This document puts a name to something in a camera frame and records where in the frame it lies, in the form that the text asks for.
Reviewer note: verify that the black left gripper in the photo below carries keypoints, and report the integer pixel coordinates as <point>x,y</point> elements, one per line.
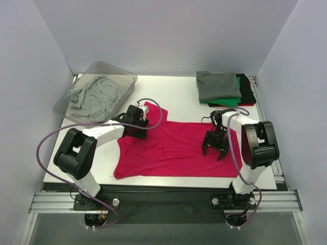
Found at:
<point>138,131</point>

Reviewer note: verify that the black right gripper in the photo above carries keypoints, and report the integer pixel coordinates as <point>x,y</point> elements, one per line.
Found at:
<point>216,144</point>

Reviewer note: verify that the pink t-shirt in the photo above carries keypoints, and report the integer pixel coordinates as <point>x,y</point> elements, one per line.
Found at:
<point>173,149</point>

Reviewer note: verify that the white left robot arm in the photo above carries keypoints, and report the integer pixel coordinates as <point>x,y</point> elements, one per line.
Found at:
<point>77,150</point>

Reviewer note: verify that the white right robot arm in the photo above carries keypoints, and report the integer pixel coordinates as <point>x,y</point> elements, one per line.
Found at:
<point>259,148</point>

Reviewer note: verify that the clear plastic bin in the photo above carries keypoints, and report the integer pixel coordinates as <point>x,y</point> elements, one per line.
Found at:
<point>121,77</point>

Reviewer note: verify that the crumpled light grey t-shirt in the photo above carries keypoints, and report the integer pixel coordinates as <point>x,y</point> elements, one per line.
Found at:
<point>96,100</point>

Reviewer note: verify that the folded green t-shirt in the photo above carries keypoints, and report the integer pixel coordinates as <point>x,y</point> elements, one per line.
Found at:
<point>220,89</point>

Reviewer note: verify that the folded black t-shirt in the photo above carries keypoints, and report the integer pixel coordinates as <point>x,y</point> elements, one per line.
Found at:
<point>228,102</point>

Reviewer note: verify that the folded dark grey t-shirt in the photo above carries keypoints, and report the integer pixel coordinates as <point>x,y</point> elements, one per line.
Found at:
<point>212,86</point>

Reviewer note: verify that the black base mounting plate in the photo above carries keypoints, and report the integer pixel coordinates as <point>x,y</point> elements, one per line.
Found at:
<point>170,215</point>

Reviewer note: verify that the aluminium front frame rail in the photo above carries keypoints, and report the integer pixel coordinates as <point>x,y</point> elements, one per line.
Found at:
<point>64,202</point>

